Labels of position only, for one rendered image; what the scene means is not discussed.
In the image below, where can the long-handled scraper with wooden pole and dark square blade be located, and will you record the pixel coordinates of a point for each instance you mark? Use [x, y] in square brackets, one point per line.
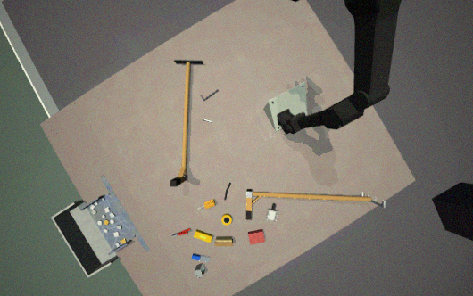
[182, 177]

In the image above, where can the yellow-handled screwdriver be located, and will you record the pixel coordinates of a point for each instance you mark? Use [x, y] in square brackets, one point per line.
[209, 204]

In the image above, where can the red square block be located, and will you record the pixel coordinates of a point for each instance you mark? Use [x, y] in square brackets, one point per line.
[256, 236]

